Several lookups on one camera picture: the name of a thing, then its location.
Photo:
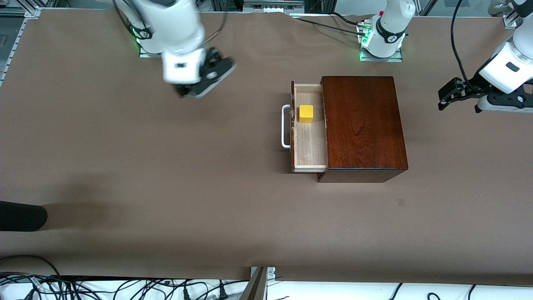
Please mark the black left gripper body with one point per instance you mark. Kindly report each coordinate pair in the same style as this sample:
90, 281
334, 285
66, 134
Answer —
469, 87

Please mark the yellow block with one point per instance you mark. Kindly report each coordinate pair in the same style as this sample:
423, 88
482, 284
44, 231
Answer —
306, 113

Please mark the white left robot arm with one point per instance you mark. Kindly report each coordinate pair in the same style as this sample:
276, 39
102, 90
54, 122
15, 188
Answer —
391, 29

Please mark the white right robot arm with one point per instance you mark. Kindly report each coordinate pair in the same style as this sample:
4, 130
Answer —
175, 25

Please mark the silver equipment box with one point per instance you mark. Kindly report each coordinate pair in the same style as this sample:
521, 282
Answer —
272, 6

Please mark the dark brown wooden cabinet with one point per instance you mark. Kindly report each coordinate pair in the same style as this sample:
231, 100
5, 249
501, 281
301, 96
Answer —
366, 125

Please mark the brown table cover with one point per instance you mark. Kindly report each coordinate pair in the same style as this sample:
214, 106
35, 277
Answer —
208, 187

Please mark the white lower shelf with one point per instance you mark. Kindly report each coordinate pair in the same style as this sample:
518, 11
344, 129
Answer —
333, 291

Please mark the black cylindrical object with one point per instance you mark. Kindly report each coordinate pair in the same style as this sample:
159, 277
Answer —
21, 216

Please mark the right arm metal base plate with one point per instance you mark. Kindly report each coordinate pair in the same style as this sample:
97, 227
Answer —
150, 55

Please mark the short aluminium frame profile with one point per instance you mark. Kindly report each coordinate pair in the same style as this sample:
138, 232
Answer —
509, 20

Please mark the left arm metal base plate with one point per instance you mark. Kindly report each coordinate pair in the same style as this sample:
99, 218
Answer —
381, 59

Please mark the long aluminium frame rail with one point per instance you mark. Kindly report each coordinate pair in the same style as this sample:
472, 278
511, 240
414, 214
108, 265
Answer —
17, 39

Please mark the silver metal bracket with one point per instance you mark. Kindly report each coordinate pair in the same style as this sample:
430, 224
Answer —
270, 273

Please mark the grey metal post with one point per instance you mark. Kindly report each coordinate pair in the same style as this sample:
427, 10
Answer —
256, 287

